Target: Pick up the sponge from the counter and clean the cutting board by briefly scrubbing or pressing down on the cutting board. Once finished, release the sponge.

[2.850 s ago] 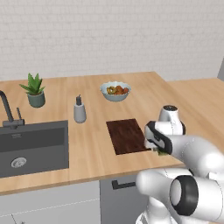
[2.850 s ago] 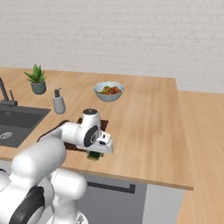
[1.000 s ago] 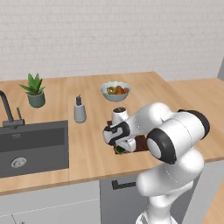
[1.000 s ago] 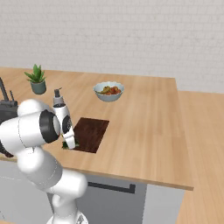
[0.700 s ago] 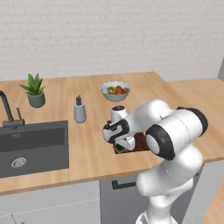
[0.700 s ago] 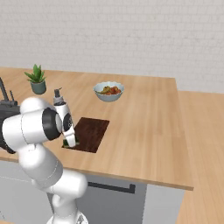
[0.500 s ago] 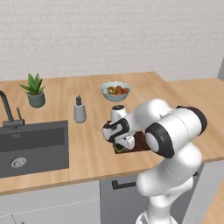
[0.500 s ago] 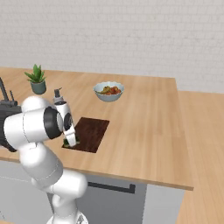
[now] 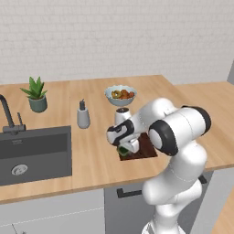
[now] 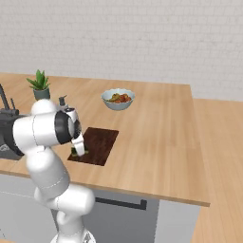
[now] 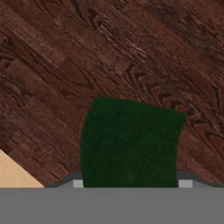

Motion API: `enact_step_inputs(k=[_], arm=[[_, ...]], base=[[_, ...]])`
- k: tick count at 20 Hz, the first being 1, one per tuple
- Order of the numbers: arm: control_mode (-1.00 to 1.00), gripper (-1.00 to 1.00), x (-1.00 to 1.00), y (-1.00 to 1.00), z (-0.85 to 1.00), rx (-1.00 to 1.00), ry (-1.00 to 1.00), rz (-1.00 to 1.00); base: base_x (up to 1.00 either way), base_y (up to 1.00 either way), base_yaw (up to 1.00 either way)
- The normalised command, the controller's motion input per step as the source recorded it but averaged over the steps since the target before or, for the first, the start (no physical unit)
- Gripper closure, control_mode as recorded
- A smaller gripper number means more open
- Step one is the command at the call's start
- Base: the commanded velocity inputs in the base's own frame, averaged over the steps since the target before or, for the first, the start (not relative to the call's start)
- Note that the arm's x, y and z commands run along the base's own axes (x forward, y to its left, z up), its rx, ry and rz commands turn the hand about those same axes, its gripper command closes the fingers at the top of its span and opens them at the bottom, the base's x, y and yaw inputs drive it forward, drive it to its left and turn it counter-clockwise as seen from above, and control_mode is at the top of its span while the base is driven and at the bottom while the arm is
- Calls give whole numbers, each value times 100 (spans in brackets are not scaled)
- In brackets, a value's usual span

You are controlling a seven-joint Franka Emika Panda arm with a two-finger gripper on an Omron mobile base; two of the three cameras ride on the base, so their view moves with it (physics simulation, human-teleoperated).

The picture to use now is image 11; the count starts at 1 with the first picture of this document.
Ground light wooden cutting board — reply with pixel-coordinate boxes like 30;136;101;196
0;148;46;189

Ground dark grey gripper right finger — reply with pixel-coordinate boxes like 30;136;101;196
176;170;224;189

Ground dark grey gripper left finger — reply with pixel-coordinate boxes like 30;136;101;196
45;170;85;189

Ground dark green sponge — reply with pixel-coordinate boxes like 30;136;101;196
80;94;187;188

